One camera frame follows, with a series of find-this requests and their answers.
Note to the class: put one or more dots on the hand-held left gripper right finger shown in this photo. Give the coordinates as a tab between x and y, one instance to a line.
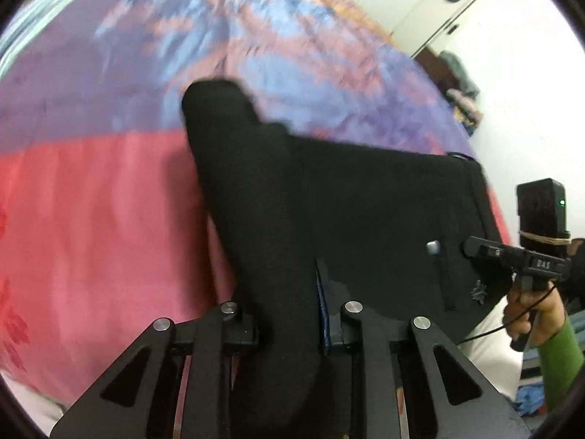
325	324

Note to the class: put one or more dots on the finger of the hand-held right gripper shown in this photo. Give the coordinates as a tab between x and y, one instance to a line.
491	250

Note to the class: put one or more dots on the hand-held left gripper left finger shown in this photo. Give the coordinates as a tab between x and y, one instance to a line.
237	324

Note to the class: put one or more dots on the black pants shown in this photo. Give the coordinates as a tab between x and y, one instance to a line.
365	192

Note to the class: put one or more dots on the green sleeved right forearm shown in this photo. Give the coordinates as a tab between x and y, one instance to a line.
562	366

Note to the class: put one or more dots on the person's right hand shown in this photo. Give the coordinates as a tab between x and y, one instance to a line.
550	318

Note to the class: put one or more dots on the white bed sheet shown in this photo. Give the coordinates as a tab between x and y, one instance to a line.
489	361

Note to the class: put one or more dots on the pile of clothes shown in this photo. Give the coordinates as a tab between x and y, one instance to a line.
464	96

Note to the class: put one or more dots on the blue crumpled cloth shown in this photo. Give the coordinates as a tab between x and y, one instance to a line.
530	400

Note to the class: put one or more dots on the multicoloured patchwork bedspread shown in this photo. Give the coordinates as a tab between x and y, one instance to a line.
114	215

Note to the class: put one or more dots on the dark wooden furniture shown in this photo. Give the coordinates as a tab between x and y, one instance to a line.
429	66

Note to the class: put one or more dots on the white door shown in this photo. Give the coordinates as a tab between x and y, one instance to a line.
434	13

